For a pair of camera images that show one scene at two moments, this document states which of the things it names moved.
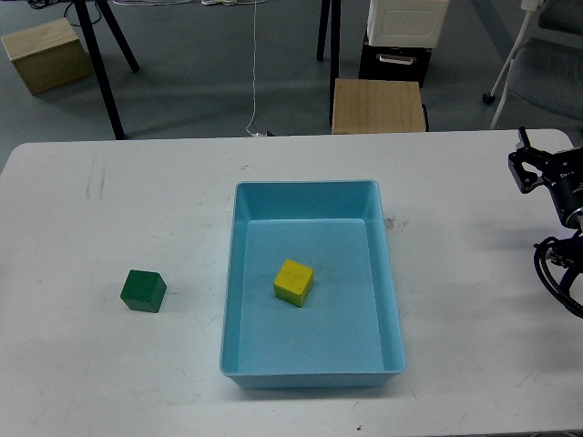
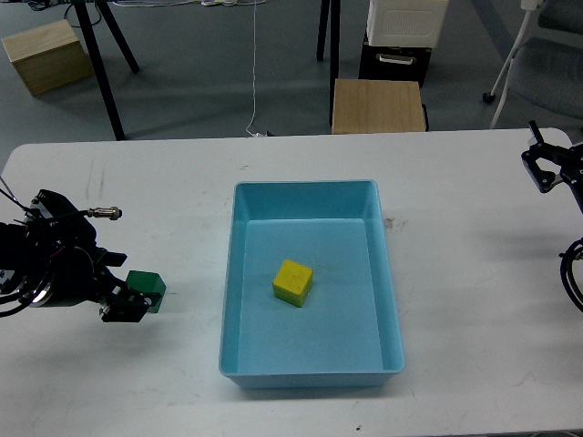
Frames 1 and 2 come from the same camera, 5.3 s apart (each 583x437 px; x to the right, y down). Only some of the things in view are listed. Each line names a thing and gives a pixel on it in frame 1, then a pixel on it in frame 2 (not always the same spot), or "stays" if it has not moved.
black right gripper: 563,175 to 572,158
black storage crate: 389,63 stays
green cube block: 144,291 stays
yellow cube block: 292,282 stays
